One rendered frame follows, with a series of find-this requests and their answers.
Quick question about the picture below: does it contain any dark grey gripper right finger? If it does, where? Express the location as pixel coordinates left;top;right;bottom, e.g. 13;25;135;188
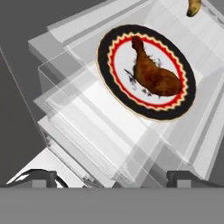
166;171;223;189

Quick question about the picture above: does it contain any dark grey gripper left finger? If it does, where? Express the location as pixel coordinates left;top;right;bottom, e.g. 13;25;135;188
6;169;58;189

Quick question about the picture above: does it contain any white fridge with glass shelves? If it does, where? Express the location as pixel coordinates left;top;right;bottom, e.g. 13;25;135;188
5;0;224;189

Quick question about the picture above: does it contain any brown chicken drumstick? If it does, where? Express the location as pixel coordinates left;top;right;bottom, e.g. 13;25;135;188
130;35;183;97

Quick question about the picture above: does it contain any black red white plate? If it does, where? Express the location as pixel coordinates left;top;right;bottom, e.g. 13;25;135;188
96;24;197;123

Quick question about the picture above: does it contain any yellow brown banana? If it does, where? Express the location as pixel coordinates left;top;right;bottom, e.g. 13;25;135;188
185;0;203;18

